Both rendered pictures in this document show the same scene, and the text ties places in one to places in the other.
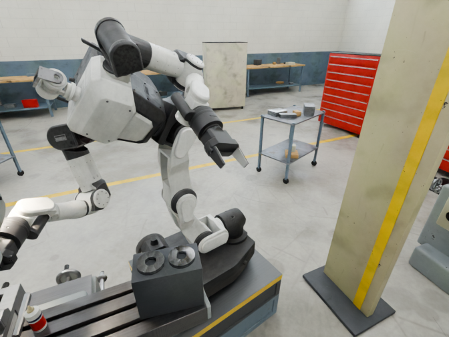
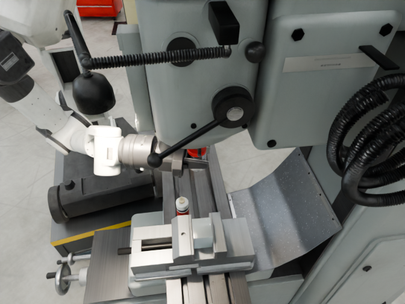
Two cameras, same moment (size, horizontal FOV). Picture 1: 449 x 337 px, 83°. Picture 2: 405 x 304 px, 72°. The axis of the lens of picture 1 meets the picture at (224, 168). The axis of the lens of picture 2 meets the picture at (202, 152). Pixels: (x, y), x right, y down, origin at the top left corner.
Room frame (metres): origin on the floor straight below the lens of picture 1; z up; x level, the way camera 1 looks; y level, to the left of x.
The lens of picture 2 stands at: (0.28, 1.08, 1.73)
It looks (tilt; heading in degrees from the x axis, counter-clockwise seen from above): 45 degrees down; 287
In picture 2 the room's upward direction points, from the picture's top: straight up
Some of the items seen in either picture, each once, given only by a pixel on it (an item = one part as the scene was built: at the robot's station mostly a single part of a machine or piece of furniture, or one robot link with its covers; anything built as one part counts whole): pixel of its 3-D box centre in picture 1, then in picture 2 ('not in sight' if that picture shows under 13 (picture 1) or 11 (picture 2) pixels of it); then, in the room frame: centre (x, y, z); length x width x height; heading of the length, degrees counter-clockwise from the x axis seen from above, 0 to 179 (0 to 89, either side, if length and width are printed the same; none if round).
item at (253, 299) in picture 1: (204, 287); (117, 190); (1.17, 0.14, 0.20); 0.78 x 0.68 x 0.40; 125
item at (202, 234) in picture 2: not in sight; (202, 233); (0.39, 0.70, 1.02); 0.06 x 0.05 x 0.06; 113
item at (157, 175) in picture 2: not in sight; (158, 179); (0.81, 0.18, 0.50); 0.20 x 0.05 x 0.20; 125
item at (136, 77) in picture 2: not in sight; (138, 83); (0.53, 0.66, 1.45); 0.04 x 0.04 x 0.21; 24
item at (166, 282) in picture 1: (169, 278); not in sight; (0.60, 0.19, 1.01); 0.22 x 0.12 x 0.20; 105
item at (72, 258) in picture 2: (101, 283); (81, 257); (0.97, 0.71, 0.49); 0.22 x 0.06 x 0.06; 24
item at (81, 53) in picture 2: not in sight; (77, 38); (0.54, 0.78, 1.58); 0.17 x 0.01 x 0.01; 133
